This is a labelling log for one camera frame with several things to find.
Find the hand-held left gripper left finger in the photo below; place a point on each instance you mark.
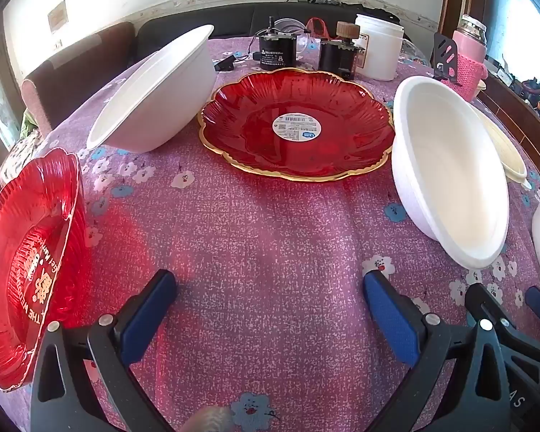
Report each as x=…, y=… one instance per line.
x=148, y=306

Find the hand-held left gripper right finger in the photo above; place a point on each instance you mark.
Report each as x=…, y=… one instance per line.
x=391, y=319

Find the red gold-rimmed plate with lettering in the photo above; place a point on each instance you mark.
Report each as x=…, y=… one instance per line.
x=22, y=243

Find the beige paper plate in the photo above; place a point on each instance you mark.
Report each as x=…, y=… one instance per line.
x=506, y=153

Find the red gold-rimmed plate with sticker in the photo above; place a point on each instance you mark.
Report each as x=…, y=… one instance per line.
x=333, y=144

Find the purple floral tablecloth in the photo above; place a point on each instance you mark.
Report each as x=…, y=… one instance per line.
x=261, y=243

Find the beige ribbed cloth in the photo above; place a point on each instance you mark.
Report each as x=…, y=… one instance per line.
x=211, y=420

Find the brown upholstered chair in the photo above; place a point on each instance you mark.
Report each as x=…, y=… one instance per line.
x=72, y=72

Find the small black plug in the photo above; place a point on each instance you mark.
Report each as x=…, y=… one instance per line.
x=225, y=64

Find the pink bottle with knitted sleeve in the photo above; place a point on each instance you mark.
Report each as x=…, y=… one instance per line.
x=470, y=58

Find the black phone stand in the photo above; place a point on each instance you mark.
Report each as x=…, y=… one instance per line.
x=447, y=60

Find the white plastic jar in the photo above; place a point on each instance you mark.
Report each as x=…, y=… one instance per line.
x=380, y=54

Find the black motor with wooden wheel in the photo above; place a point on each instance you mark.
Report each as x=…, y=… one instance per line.
x=337, y=54

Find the black cylindrical motor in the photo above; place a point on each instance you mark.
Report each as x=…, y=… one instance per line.
x=276, y=54

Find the dark sofa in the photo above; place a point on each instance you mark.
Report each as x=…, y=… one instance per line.
x=184, y=22

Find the red plastic bag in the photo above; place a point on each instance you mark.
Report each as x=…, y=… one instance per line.
x=319, y=29

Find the clear plastic container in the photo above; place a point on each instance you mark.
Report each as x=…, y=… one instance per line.
x=297, y=27

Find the small wall plaque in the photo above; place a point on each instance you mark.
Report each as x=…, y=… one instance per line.
x=57, y=15

